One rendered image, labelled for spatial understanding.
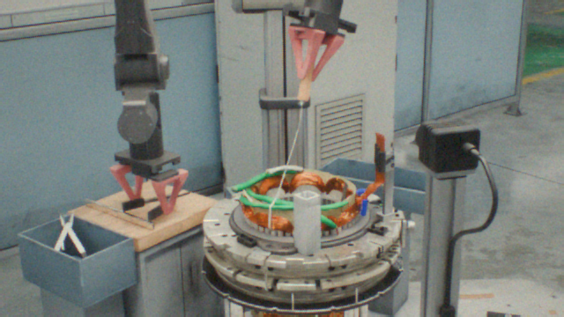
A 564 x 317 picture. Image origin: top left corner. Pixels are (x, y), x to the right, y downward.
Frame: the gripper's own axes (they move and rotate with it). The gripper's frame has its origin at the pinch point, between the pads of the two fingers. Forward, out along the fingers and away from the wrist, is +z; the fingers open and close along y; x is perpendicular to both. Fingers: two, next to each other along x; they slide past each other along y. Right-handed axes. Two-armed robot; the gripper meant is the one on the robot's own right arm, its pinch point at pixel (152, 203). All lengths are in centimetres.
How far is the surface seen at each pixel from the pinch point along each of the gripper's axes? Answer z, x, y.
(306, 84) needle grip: -23.0, 9.4, 26.9
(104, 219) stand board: 2.3, -6.0, -5.7
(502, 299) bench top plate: 32, 57, 41
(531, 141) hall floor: 114, 390, -83
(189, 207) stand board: 2.5, 6.7, 2.3
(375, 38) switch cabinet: 23, 238, -105
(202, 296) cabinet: 19.9, 6.5, 4.2
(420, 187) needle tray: 6, 47, 27
